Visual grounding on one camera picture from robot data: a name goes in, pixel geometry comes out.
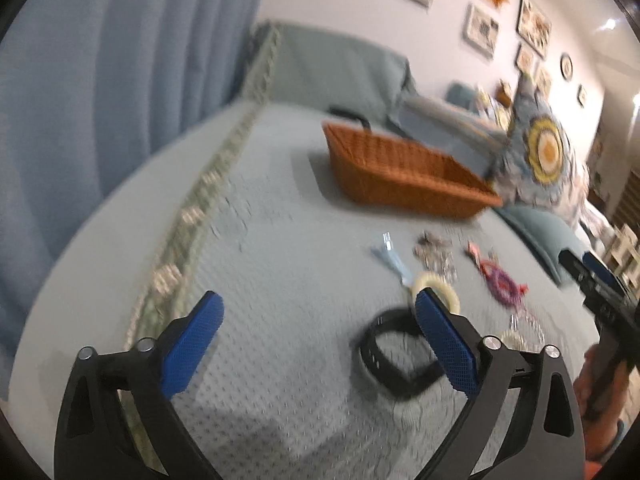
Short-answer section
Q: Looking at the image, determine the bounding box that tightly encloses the purple beaded bracelet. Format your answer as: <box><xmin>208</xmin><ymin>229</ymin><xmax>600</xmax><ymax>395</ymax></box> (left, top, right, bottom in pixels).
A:
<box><xmin>482</xmin><ymin>263</ymin><xmax>524</xmax><ymax>309</ymax></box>

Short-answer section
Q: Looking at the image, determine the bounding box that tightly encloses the red string bracelet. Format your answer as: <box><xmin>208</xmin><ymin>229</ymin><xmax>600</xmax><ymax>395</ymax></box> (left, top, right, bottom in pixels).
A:
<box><xmin>476</xmin><ymin>257</ymin><xmax>530</xmax><ymax>302</ymax></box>

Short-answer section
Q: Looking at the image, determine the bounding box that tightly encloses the clear crystal bead bracelet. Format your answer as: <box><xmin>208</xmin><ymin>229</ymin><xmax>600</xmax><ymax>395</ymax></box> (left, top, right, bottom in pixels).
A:
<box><xmin>499</xmin><ymin>309</ymin><xmax>548</xmax><ymax>348</ymax></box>

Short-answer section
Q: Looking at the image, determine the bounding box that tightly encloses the pink star hair clip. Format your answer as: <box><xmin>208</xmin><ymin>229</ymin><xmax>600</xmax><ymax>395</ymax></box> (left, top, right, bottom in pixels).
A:
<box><xmin>465</xmin><ymin>242</ymin><xmax>485</xmax><ymax>268</ymax></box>

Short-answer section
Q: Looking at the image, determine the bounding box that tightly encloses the silver hair clip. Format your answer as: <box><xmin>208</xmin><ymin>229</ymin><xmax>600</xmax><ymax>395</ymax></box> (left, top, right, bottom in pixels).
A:
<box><xmin>413</xmin><ymin>231</ymin><xmax>452</xmax><ymax>258</ymax></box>

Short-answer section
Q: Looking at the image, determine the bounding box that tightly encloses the cream beaded bracelet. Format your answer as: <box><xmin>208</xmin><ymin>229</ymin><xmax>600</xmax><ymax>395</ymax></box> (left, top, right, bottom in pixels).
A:
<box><xmin>410</xmin><ymin>272</ymin><xmax>461</xmax><ymax>317</ymax></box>

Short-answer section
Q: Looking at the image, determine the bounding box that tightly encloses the black watch band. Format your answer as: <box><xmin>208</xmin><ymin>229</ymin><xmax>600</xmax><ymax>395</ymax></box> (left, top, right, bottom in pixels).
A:
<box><xmin>357</xmin><ymin>307</ymin><xmax>444</xmax><ymax>401</ymax></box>

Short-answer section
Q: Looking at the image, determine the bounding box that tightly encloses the right hand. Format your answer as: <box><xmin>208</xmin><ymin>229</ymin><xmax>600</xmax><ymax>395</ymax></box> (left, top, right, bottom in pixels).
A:
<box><xmin>574</xmin><ymin>344</ymin><xmax>629</xmax><ymax>462</ymax></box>

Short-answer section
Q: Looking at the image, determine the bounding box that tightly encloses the teal cushion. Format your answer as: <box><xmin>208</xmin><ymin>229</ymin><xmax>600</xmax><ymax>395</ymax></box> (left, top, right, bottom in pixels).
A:
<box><xmin>495</xmin><ymin>205</ymin><xmax>588</xmax><ymax>288</ymax></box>

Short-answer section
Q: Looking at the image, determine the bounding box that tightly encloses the floral flower pillow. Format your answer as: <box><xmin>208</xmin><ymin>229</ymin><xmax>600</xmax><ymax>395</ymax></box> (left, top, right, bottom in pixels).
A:
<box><xmin>490</xmin><ymin>74</ymin><xmax>589</xmax><ymax>229</ymax></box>

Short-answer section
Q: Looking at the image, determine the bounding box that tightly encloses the butterfly small framed picture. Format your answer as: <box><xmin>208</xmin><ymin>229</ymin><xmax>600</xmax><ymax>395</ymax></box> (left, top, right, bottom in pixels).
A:
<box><xmin>534</xmin><ymin>62</ymin><xmax>552</xmax><ymax>100</ymax></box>

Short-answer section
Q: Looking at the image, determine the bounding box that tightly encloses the orange wicker basket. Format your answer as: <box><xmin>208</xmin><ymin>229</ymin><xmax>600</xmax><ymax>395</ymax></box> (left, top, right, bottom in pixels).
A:
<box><xmin>322</xmin><ymin>122</ymin><xmax>503</xmax><ymax>220</ymax></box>

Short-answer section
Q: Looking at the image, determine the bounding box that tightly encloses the floral framed picture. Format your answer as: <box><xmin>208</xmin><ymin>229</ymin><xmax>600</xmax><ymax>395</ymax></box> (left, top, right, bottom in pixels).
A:
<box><xmin>516</xmin><ymin>0</ymin><xmax>552</xmax><ymax>60</ymax></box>

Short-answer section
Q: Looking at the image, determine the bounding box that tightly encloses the white framed patchwork picture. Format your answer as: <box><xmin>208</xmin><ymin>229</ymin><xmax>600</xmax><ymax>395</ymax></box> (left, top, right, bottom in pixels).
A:
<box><xmin>463</xmin><ymin>4</ymin><xmax>499</xmax><ymax>58</ymax></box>

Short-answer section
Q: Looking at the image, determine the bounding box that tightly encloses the teal headboard cover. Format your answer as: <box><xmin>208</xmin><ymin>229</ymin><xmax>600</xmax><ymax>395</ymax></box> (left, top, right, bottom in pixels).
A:
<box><xmin>241</xmin><ymin>21</ymin><xmax>416</xmax><ymax>126</ymax></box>

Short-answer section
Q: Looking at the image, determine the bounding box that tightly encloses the blue curtain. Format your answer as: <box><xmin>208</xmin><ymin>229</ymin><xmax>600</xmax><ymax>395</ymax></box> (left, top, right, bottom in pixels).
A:
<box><xmin>1</xmin><ymin>0</ymin><xmax>259</xmax><ymax>378</ymax></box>

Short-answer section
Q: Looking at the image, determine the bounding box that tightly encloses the tiny square wall frame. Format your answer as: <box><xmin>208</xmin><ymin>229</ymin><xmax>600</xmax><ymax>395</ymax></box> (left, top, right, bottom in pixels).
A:
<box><xmin>577</xmin><ymin>84</ymin><xmax>586</xmax><ymax>106</ymax></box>

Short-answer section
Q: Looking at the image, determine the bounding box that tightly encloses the round wall clock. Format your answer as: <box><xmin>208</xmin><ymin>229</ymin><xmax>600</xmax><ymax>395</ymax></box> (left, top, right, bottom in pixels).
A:
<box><xmin>560</xmin><ymin>53</ymin><xmax>574</xmax><ymax>81</ymax></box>

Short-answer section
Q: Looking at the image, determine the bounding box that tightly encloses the black strap on bed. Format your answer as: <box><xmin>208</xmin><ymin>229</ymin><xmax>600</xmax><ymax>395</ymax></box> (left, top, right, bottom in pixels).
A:
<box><xmin>326</xmin><ymin>105</ymin><xmax>372</xmax><ymax>131</ymax></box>

